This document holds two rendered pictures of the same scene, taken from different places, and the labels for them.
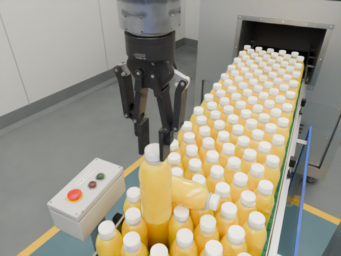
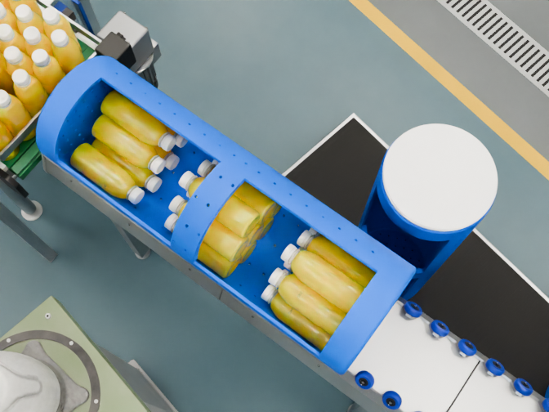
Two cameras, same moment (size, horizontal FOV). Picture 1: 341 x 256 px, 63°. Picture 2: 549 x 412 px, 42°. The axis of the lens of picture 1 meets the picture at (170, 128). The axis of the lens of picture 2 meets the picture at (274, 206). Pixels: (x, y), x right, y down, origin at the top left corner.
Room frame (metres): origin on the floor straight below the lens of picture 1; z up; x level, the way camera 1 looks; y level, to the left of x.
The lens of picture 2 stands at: (-0.43, 0.76, 2.66)
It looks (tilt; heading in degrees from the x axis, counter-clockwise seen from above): 71 degrees down; 281
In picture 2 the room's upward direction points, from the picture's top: straight up
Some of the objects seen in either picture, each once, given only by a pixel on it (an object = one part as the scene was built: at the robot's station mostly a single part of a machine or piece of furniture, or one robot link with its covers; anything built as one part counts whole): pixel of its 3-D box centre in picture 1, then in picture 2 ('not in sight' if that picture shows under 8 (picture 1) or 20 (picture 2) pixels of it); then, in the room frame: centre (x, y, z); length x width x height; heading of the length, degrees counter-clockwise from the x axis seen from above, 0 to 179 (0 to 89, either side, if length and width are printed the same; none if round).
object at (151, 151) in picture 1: (154, 152); not in sight; (0.42, 0.03, 1.31); 0.04 x 0.04 x 0.02
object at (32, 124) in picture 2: not in sight; (53, 101); (0.30, 0.02, 0.96); 0.40 x 0.01 x 0.03; 64
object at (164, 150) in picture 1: (164, 142); not in sight; (0.41, 0.01, 1.34); 0.03 x 0.01 x 0.07; 154
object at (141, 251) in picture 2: not in sight; (127, 227); (0.20, 0.15, 0.31); 0.06 x 0.06 x 0.63; 64
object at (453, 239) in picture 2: not in sight; (408, 230); (-0.70, 0.07, 0.59); 0.28 x 0.28 x 0.88
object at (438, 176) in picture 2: not in sight; (439, 176); (-0.70, 0.07, 1.03); 0.28 x 0.28 x 0.01
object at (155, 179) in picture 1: (156, 186); not in sight; (0.42, 0.03, 1.22); 0.07 x 0.07 x 0.18
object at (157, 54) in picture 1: (150, 59); not in sight; (0.42, 0.03, 1.50); 0.08 x 0.07 x 0.09; 64
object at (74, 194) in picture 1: (74, 194); not in sight; (0.49, 0.25, 1.11); 0.04 x 0.04 x 0.01
